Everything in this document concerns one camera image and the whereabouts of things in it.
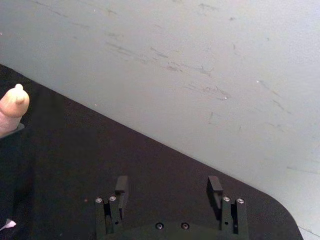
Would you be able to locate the small white plastic piece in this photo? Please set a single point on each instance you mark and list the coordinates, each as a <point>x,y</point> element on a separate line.
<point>7,224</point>

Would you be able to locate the black table cloth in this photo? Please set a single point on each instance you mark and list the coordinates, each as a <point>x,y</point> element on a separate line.
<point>150,162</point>

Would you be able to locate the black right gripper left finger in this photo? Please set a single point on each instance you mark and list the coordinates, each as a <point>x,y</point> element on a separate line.
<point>115,212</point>

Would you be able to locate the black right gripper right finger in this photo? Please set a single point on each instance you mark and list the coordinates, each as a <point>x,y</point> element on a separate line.
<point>228,212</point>

